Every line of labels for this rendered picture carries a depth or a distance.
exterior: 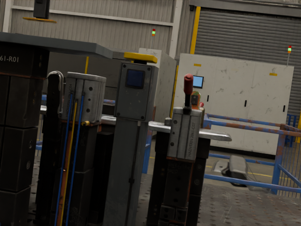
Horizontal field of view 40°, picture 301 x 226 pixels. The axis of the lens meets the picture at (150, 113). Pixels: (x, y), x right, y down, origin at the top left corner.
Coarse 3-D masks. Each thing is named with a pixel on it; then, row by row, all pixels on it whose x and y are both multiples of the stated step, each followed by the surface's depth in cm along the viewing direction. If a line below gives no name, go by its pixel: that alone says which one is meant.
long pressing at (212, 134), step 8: (40, 112) 112; (104, 120) 110; (112, 120) 110; (152, 128) 108; (160, 128) 108; (168, 128) 108; (200, 128) 122; (200, 136) 106; (208, 136) 106; (216, 136) 106; (224, 136) 106
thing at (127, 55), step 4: (124, 52) 81; (128, 52) 81; (132, 52) 81; (124, 56) 81; (128, 56) 81; (132, 56) 81; (136, 56) 81; (140, 56) 81; (144, 56) 80; (148, 56) 80; (152, 56) 80; (132, 60) 85; (136, 60) 83; (140, 60) 82; (144, 60) 81; (148, 60) 80; (152, 60) 80; (156, 60) 85
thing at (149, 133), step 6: (42, 96) 311; (108, 102) 422; (114, 102) 421; (42, 114) 336; (150, 132) 414; (150, 138) 414; (36, 144) 329; (150, 144) 416; (144, 156) 415; (144, 162) 416; (144, 168) 409
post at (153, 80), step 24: (120, 72) 81; (144, 72) 80; (120, 96) 81; (144, 96) 80; (120, 120) 82; (144, 120) 81; (120, 144) 82; (144, 144) 85; (120, 168) 82; (120, 192) 82; (120, 216) 82
